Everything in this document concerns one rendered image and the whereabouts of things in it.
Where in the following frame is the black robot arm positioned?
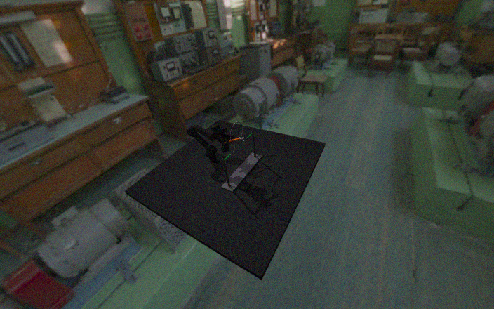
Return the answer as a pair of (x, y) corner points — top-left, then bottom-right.
(187, 124), (220, 163)

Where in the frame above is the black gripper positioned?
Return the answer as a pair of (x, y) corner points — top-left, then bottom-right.
(218, 127), (230, 152)

